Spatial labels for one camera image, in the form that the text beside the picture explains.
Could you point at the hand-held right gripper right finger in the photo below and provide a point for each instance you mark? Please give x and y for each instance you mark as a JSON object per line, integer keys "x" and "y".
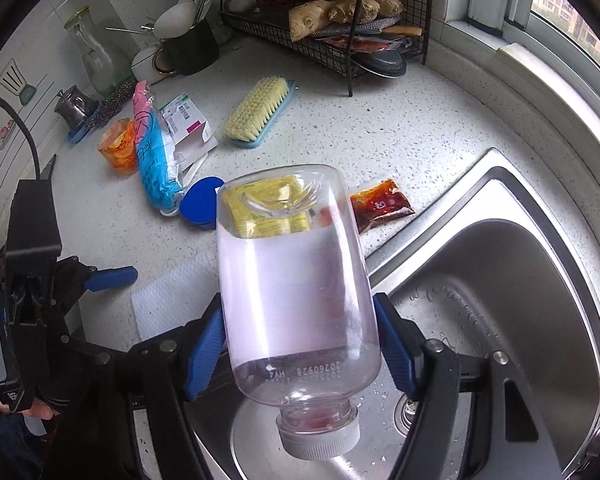
{"x": 395, "y": 345}

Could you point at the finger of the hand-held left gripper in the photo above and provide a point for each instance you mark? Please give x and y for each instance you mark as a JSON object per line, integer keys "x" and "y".
{"x": 112, "y": 280}
{"x": 70, "y": 342}

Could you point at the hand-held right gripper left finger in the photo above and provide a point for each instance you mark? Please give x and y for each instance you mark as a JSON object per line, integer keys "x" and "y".
{"x": 205, "y": 350}

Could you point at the clear plastic bottle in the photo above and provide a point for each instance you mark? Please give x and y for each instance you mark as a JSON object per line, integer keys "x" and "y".
{"x": 290, "y": 290}

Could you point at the person's left hand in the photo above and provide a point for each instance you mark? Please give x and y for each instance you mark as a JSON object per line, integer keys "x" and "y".
{"x": 36, "y": 409}

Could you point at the white paper towel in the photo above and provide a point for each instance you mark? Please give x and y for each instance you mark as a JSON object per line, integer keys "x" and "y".
{"x": 175, "y": 290}

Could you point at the sink drain stopper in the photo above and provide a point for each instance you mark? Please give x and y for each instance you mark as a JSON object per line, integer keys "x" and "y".
{"x": 410, "y": 410}

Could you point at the blue plastic tray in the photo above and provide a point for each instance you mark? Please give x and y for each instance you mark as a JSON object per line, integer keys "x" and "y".
{"x": 82, "y": 132}

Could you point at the round blue lid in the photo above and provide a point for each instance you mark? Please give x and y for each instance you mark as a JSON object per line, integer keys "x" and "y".
{"x": 197, "y": 202}

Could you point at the orange plastic bag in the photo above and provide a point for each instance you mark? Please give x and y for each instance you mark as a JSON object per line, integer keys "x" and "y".
{"x": 117, "y": 147}

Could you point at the stainless steel sink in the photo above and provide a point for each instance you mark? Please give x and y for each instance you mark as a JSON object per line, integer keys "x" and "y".
{"x": 505, "y": 285}

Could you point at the person's dark pants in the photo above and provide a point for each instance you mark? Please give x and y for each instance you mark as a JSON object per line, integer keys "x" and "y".
{"x": 5, "y": 450}

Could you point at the light blue pink plastic bag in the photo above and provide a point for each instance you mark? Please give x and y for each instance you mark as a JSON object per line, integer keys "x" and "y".
{"x": 152, "y": 160}

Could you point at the small steel teapot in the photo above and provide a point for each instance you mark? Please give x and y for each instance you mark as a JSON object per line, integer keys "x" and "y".
{"x": 72, "y": 107}

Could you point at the brown sauce packet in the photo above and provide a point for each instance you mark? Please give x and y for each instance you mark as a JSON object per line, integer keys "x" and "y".
{"x": 382, "y": 202}

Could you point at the yellow sauce packet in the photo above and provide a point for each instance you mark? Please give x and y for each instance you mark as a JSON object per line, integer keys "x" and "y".
{"x": 265, "y": 215}

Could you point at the steel scouring pad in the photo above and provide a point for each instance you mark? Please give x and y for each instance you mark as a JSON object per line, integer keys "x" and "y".
{"x": 122, "y": 89}

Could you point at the white medicine box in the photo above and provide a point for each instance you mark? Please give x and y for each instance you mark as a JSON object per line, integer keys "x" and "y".
{"x": 187, "y": 125}

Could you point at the glass carafe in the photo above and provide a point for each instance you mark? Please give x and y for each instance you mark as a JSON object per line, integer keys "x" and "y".
{"x": 97, "y": 60}

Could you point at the white ceramic lidded jar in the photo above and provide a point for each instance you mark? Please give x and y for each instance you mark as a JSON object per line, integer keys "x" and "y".
{"x": 144, "y": 62}

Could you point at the blue scrub brush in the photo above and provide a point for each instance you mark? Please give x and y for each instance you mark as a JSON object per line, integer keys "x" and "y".
{"x": 260, "y": 110}

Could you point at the dark green mug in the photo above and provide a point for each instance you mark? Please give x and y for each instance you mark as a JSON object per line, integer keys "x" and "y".
{"x": 192, "y": 50}

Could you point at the dark pot lid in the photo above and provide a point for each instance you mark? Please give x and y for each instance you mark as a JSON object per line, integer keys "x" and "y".
{"x": 382, "y": 64}

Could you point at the red flat packets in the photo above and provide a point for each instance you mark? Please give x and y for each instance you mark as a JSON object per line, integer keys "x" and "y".
{"x": 360, "y": 43}

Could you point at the red dried chili bag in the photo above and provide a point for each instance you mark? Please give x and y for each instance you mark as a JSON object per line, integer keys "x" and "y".
{"x": 280, "y": 1}

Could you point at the kitchen wall sticker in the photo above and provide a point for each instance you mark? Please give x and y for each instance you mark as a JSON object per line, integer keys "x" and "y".
{"x": 10, "y": 90}

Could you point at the window frame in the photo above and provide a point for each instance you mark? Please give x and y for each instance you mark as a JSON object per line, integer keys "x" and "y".
{"x": 520, "y": 25}

